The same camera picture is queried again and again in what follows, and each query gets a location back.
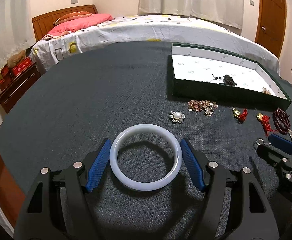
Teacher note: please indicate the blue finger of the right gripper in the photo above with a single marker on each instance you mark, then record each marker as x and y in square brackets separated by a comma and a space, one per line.
[280, 143]
[269, 154]

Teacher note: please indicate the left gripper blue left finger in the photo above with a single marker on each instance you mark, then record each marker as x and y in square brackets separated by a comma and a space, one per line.
[96, 162]

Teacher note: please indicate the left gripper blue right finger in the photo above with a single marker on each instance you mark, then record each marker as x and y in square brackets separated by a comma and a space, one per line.
[195, 162]

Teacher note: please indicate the dark red bead mala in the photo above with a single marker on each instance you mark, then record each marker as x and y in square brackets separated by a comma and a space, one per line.
[281, 121]

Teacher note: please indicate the white jade bangle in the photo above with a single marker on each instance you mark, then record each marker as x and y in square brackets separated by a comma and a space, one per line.
[145, 157]

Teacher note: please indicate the long red tassel charm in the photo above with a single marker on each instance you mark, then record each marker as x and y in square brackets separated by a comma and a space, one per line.
[265, 122]

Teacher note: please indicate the small red tassel charm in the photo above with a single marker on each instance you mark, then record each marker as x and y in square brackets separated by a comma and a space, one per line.
[240, 116]

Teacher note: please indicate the pearl flower brooch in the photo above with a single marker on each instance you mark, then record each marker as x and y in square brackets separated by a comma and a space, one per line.
[176, 117]

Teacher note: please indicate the silver pearl ring pendant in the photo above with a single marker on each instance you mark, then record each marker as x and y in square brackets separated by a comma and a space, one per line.
[260, 142]

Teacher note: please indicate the dark grey table cloth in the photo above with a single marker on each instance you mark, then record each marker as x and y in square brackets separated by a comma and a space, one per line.
[88, 97]

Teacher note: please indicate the green shallow tray box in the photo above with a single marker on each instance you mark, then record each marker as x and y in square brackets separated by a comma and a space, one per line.
[205, 73]

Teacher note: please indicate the wooden nightstand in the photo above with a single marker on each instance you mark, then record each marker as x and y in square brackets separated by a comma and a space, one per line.
[10, 95]

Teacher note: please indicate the wooden door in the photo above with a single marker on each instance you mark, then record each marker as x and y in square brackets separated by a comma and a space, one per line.
[271, 25]

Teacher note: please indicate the red box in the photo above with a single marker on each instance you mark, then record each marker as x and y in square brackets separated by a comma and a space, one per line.
[20, 67]

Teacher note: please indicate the brown plush toy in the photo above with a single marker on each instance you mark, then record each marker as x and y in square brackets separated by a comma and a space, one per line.
[16, 59]

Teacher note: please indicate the pink pillow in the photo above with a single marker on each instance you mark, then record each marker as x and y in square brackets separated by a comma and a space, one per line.
[76, 25]

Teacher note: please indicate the bed with white sheet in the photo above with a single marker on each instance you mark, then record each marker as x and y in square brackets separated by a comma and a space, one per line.
[165, 28]

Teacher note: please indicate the orange pillow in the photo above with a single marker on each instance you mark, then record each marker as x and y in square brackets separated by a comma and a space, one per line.
[71, 16]

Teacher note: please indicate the wooden headboard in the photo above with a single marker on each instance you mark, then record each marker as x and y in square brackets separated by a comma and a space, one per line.
[42, 24]

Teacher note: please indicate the white left curtain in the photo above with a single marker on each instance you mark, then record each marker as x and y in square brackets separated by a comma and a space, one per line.
[16, 31]

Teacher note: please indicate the wall switch plate left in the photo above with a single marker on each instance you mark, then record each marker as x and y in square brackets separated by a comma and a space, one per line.
[74, 1]

